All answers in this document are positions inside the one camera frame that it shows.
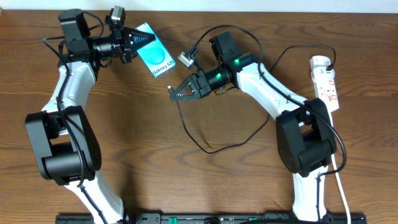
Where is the black charging cable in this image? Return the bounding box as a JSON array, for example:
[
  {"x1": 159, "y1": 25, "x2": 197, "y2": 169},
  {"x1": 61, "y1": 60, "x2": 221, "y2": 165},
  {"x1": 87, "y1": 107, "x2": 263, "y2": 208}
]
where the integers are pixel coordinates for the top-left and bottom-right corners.
[{"x1": 167, "y1": 45, "x2": 337, "y2": 154}]

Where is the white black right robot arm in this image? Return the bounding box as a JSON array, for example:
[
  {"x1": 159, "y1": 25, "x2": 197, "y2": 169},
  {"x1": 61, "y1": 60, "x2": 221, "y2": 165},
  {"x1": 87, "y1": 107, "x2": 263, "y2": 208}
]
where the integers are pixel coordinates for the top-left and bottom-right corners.
[{"x1": 169, "y1": 32, "x2": 337, "y2": 223}]

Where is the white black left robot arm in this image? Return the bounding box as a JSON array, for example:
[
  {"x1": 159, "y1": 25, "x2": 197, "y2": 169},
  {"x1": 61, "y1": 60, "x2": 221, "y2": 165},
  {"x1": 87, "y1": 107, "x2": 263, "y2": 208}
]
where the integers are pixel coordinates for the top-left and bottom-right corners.
[{"x1": 25, "y1": 6, "x2": 155, "y2": 223}]

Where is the white USB charger adapter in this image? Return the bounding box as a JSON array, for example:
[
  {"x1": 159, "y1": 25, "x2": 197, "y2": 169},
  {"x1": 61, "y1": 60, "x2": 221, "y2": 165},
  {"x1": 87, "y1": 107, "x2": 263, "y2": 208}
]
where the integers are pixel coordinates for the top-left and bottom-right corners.
[{"x1": 311, "y1": 66, "x2": 335, "y2": 83}]

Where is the white power strip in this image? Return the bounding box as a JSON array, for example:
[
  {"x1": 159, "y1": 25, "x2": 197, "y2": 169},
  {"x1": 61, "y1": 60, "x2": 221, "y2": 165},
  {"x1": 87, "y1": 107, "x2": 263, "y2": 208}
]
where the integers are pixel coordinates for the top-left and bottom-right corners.
[{"x1": 310, "y1": 55, "x2": 339, "y2": 113}]

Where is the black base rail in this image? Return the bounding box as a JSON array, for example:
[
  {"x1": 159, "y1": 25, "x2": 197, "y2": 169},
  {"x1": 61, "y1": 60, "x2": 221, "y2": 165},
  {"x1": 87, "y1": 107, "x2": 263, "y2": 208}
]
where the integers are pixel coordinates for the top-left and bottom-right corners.
[{"x1": 55, "y1": 212, "x2": 368, "y2": 224}]

